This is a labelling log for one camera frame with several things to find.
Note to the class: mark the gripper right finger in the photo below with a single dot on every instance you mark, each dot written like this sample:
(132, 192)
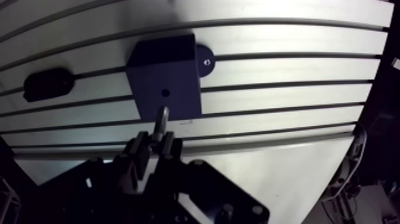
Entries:
(200, 187)

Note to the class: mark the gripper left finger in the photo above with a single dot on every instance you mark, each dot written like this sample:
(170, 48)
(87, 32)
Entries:
(131, 169)

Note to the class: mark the steel bolt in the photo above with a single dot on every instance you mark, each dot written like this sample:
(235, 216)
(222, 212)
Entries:
(161, 122)

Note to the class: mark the dark blue-grey block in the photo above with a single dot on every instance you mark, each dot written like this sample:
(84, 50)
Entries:
(165, 75)

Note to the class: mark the black oval holder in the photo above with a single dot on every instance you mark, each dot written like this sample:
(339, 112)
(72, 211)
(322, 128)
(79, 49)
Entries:
(48, 84)

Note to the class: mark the pale holed strip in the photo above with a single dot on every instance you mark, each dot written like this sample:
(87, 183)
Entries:
(353, 156)

